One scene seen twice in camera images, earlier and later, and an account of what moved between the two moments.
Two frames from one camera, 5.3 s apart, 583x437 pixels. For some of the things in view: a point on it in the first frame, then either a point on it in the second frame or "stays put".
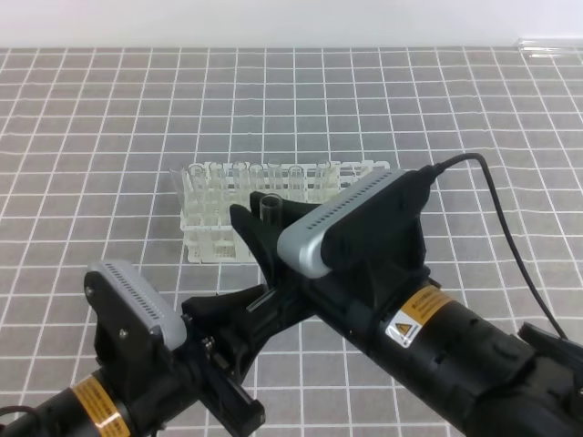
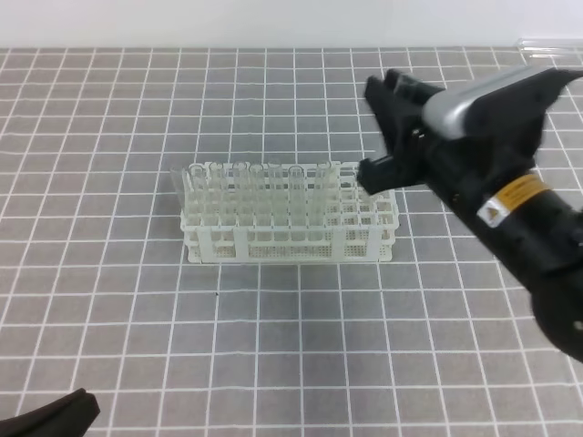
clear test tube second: [216, 190] stays put
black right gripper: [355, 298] → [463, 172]
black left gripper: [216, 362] → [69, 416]
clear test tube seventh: [322, 186] stays put
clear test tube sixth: [297, 184] stays put
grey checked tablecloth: [88, 137] stays put
